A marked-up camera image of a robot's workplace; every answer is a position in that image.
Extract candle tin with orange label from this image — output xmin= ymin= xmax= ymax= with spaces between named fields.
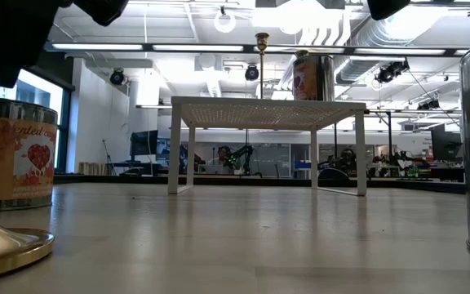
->
xmin=291 ymin=54 xmax=336 ymax=102
xmin=0 ymin=77 xmax=60 ymax=212

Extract tall gold candlestick holder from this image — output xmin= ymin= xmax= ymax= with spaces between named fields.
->
xmin=254 ymin=32 xmax=271 ymax=100

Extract long ceiling light bar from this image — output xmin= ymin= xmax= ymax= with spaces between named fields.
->
xmin=42 ymin=40 xmax=470 ymax=57

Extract large window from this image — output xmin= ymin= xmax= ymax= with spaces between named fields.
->
xmin=0 ymin=67 xmax=75 ymax=175

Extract black hanging speaker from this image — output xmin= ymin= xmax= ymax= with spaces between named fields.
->
xmin=244 ymin=64 xmax=260 ymax=82
xmin=109 ymin=68 xmax=126 ymax=87

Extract black computer monitor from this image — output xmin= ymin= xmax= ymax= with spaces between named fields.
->
xmin=130 ymin=129 xmax=159 ymax=157

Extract dark computer monitor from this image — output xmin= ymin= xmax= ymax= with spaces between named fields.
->
xmin=430 ymin=123 xmax=463 ymax=164

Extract wooden crates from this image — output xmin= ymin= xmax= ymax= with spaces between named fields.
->
xmin=78 ymin=162 xmax=109 ymax=176

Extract white perforated metal shelf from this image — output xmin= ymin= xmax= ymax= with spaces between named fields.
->
xmin=167 ymin=96 xmax=369 ymax=197

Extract person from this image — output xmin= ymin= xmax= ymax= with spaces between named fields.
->
xmin=216 ymin=145 xmax=236 ymax=176

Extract short gold candlestick holder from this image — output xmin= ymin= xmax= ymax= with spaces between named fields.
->
xmin=0 ymin=202 xmax=55 ymax=283

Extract black ceiling camera rig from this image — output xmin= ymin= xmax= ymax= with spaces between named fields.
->
xmin=373 ymin=59 xmax=410 ymax=85
xmin=416 ymin=99 xmax=442 ymax=111

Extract silver ventilation duct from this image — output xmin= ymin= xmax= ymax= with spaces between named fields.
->
xmin=335 ymin=16 xmax=448 ymax=85

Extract white ring lamp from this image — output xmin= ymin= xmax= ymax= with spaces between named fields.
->
xmin=213 ymin=10 xmax=237 ymax=34

